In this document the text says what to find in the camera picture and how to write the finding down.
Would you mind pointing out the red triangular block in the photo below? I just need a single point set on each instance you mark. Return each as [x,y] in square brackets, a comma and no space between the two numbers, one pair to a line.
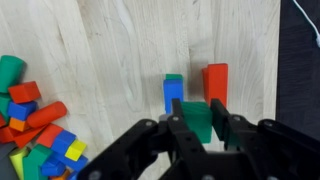
[24,138]

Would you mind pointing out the green cube block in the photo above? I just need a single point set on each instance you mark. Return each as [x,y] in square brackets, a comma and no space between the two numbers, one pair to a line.
[198,118]

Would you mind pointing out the blue cube block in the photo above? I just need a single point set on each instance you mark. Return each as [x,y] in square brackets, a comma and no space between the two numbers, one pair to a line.
[21,111]

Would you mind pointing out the orange long block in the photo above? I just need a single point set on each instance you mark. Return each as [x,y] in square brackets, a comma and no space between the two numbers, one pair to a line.
[215,82]

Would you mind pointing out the red cylinder block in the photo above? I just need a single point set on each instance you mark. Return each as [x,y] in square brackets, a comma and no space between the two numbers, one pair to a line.
[47,114]

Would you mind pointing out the red cube block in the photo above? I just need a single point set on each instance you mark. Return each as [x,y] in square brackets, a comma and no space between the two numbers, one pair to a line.
[24,92]

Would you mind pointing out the green cylinder block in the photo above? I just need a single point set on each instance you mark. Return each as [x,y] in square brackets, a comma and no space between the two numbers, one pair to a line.
[10,71]

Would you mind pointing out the yellow cube block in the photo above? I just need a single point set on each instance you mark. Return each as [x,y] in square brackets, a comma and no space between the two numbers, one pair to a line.
[75,150]

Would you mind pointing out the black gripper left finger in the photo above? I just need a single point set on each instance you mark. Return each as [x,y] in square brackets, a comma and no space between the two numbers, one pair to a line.
[177,123]

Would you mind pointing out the small blue block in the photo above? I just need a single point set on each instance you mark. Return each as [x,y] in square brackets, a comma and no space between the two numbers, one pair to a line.
[62,141]

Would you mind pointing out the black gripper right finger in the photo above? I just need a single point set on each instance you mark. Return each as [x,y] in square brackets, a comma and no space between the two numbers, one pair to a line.
[220,117]

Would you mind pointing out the blue rectangular block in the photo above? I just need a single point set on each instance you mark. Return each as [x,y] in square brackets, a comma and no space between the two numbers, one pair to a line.
[172,88]

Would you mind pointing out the green block behind blue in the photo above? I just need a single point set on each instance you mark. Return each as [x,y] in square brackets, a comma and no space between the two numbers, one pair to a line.
[173,77]

